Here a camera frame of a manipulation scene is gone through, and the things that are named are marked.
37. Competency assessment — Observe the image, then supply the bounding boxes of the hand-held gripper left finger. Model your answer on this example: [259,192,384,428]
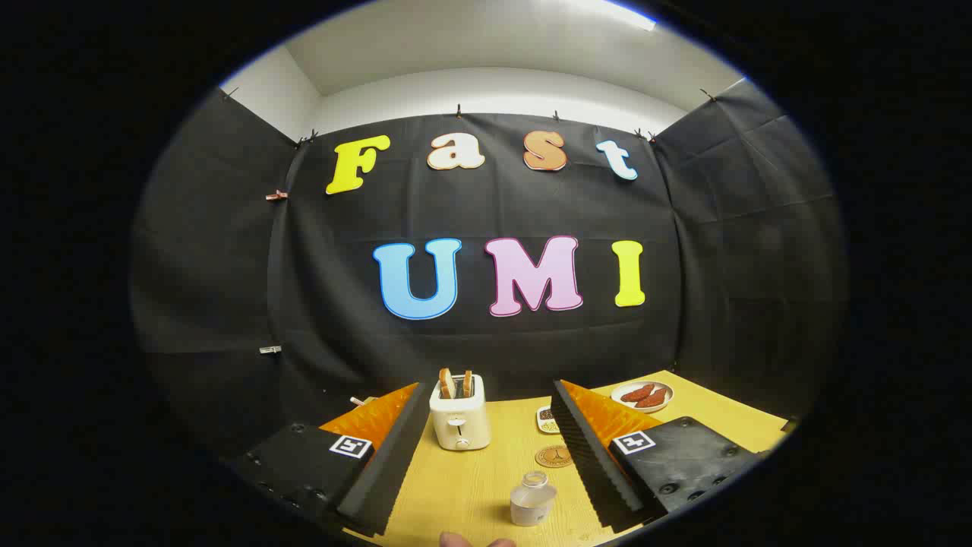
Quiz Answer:
[226,381,435,538]

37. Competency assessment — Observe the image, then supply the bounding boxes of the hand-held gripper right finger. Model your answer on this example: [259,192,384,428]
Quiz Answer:
[550,379,764,534]

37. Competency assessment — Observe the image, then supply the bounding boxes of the clear juice bottle white label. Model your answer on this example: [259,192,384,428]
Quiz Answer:
[510,470,557,527]

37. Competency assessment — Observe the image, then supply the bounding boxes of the round white plate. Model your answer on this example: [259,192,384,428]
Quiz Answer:
[611,381,674,414]

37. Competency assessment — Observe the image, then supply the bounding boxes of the white toaster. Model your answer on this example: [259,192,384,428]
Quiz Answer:
[429,374,492,452]

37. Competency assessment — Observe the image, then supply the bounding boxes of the wooden table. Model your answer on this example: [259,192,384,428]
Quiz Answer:
[319,370,791,547]

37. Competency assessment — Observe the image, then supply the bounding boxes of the black backdrop cloth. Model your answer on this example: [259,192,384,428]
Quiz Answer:
[129,78,847,464]

